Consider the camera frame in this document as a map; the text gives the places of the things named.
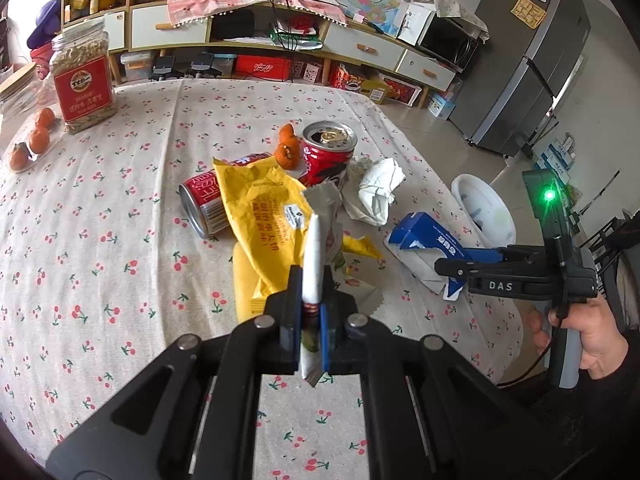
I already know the lying red soda can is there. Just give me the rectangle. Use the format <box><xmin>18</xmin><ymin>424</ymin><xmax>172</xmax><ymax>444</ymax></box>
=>
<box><xmin>178</xmin><ymin>152</ymin><xmax>274</xmax><ymax>240</ymax></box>

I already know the nut jar with red label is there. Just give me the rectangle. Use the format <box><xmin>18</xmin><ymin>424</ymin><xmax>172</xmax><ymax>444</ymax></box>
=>
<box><xmin>49</xmin><ymin>18</ymin><xmax>117</xmax><ymax>133</ymax></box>

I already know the cherry print tablecloth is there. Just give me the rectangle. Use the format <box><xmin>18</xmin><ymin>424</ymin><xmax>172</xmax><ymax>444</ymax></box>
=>
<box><xmin>1</xmin><ymin>80</ymin><xmax>523</xmax><ymax>479</ymax></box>

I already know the wooden tv cabinet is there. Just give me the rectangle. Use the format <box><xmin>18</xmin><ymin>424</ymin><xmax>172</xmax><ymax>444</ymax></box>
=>
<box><xmin>61</xmin><ymin>0</ymin><xmax>456</xmax><ymax>105</ymax></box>

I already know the crumpled white paper wad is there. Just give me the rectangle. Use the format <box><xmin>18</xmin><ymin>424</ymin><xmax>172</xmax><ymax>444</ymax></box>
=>
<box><xmin>342</xmin><ymin>157</ymin><xmax>405</xmax><ymax>228</ymax></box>

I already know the pink cloth on cabinet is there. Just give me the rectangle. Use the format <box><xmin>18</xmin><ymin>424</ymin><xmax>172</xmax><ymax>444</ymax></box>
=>
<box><xmin>167</xmin><ymin>0</ymin><xmax>347</xmax><ymax>28</ymax></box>

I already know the yellow padded mailer bag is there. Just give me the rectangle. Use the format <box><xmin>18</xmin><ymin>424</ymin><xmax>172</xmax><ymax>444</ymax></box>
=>
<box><xmin>214</xmin><ymin>157</ymin><xmax>383</xmax><ymax>323</ymax></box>

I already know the blue cardboard snack box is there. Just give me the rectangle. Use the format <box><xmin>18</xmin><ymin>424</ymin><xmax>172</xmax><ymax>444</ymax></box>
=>
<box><xmin>384</xmin><ymin>211</ymin><xmax>502</xmax><ymax>301</ymax></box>

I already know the white snack wrapper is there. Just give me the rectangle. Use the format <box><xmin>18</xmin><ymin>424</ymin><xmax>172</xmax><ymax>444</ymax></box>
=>
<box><xmin>300</xmin><ymin>180</ymin><xmax>342</xmax><ymax>387</ymax></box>

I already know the black microwave oven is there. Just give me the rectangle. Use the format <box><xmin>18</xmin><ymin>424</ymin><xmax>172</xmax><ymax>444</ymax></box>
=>
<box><xmin>416</xmin><ymin>13</ymin><xmax>478</xmax><ymax>73</ymax></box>

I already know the colourful map poster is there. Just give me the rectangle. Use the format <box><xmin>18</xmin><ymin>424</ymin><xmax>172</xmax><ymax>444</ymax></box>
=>
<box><xmin>335</xmin><ymin>0</ymin><xmax>408</xmax><ymax>38</ymax></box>

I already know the right hand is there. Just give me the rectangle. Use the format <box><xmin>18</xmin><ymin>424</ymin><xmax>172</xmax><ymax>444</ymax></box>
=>
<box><xmin>548</xmin><ymin>295</ymin><xmax>629</xmax><ymax>380</ymax></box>

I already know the grey refrigerator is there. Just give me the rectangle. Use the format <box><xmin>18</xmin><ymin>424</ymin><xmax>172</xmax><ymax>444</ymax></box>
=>
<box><xmin>449</xmin><ymin>0</ymin><xmax>590</xmax><ymax>156</ymax></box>

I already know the orange tangerine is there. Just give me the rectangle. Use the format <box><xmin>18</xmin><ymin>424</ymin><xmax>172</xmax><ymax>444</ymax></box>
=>
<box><xmin>9</xmin><ymin>142</ymin><xmax>30</xmax><ymax>172</ymax></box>
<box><xmin>27</xmin><ymin>126</ymin><xmax>51</xmax><ymax>155</ymax></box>
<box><xmin>35</xmin><ymin>107</ymin><xmax>55</xmax><ymax>129</ymax></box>

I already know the upright red soda can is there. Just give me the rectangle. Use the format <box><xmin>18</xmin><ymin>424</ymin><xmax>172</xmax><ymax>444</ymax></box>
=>
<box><xmin>299</xmin><ymin>120</ymin><xmax>358</xmax><ymax>190</ymax></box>

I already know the red box under cabinet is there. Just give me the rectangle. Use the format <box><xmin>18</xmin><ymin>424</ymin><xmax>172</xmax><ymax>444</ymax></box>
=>
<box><xmin>234</xmin><ymin>54</ymin><xmax>292</xmax><ymax>81</ymax></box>

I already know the white trash bin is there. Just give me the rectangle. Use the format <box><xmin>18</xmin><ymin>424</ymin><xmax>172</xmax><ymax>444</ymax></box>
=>
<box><xmin>450</xmin><ymin>174</ymin><xmax>516</xmax><ymax>248</ymax></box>

